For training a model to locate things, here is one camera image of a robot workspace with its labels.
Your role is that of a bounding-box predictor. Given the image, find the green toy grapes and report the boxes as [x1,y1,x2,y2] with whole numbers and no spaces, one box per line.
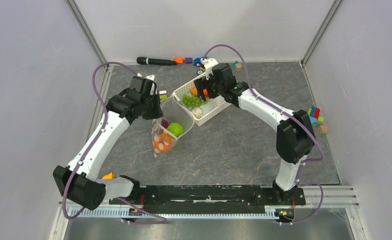
[182,95,210,108]

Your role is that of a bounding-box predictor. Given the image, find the white perforated plastic basket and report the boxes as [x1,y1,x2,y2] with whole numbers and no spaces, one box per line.
[172,73,231,126]

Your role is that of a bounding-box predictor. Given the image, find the purple toy onion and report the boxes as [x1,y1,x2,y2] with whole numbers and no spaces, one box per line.
[161,119,169,129]

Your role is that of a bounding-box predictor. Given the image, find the clear dotted zip bag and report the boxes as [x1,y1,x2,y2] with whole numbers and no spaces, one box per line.
[151,96,194,157]

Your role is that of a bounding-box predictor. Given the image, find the green toy cabbage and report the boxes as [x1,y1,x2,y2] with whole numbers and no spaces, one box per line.
[167,122,184,137]

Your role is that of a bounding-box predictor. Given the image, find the orange toy pumpkin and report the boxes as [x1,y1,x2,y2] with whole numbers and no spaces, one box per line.
[153,132,174,154]

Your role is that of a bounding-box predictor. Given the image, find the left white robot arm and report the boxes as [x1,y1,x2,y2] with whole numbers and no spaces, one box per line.
[53,75,163,210]

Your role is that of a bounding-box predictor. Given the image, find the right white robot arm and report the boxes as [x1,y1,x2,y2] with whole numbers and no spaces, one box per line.
[194,59,315,204]

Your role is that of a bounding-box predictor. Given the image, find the yellow toy lemon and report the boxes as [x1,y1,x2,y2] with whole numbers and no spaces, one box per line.
[190,87,198,97]

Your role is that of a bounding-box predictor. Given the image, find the green white building block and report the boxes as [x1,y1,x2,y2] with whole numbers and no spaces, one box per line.
[159,90,168,101]

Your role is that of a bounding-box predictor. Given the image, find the teal and wood cubes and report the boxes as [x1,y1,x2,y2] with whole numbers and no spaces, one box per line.
[232,61,243,72]

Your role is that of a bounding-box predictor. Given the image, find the blue toy car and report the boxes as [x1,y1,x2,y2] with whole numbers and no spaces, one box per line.
[193,57,203,67]

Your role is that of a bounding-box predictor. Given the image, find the purple toy block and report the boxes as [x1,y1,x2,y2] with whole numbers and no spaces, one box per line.
[184,57,193,64]

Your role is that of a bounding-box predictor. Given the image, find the white toy garlic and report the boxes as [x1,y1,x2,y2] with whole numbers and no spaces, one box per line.
[191,106,204,119]

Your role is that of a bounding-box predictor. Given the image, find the orange toy block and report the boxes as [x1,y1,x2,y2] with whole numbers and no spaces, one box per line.
[173,57,185,64]

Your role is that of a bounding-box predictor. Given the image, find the black microphone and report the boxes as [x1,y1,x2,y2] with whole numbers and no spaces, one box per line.
[136,56,177,66]

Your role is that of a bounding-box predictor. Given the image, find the orange yellow building block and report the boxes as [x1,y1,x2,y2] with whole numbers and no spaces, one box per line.
[102,172,116,180]

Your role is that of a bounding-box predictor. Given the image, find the colourful building block stack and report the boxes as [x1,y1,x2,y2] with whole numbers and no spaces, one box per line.
[307,106,324,125]

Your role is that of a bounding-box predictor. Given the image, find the wooden cube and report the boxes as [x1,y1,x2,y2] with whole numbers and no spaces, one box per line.
[318,124,329,134]

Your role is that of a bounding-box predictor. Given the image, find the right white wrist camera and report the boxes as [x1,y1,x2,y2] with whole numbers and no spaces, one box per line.
[201,58,218,80]

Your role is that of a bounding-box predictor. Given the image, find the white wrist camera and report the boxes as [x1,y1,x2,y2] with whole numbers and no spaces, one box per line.
[201,58,218,80]
[146,75,155,81]

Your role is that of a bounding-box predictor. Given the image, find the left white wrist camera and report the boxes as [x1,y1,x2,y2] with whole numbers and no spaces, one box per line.
[146,75,155,81]

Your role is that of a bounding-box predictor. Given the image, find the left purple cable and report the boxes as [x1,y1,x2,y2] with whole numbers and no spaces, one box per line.
[61,61,168,225]

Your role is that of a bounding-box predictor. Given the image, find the purple cable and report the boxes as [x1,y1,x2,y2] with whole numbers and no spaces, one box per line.
[61,61,168,225]
[202,43,326,226]

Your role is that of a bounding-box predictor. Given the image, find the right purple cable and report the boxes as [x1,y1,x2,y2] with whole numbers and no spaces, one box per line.
[202,43,326,226]

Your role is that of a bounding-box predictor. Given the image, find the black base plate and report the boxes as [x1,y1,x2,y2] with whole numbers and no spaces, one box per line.
[125,184,306,214]

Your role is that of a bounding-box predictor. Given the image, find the white cable duct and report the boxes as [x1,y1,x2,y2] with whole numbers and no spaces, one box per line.
[79,205,284,220]

